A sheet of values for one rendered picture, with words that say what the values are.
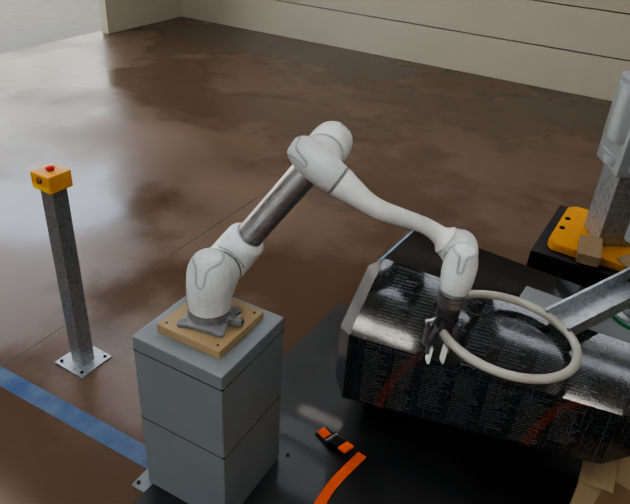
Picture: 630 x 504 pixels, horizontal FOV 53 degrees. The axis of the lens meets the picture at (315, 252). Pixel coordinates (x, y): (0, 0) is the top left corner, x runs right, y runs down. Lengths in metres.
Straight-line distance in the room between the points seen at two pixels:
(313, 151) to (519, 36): 6.93
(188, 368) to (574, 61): 7.11
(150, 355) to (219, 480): 0.56
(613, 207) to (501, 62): 5.71
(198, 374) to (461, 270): 0.95
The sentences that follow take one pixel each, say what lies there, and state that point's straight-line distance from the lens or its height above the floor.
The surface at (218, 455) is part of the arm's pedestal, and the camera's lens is 2.47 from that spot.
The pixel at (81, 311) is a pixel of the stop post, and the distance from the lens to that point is 3.33.
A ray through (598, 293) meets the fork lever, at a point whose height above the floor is 1.00.
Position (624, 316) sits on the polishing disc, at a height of 0.90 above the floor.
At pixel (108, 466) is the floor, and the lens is 3.04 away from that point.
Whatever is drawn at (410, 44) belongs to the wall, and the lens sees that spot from 9.14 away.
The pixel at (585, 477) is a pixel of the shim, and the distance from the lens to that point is 2.91.
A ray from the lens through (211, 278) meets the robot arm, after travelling 2.18.
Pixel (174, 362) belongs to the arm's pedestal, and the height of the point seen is 0.77.
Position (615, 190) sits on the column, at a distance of 3.23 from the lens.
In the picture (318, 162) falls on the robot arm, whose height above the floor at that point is 1.52.
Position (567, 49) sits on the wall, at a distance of 8.62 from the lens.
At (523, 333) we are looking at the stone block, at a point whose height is 0.80.
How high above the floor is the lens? 2.28
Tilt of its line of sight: 32 degrees down
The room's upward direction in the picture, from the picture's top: 4 degrees clockwise
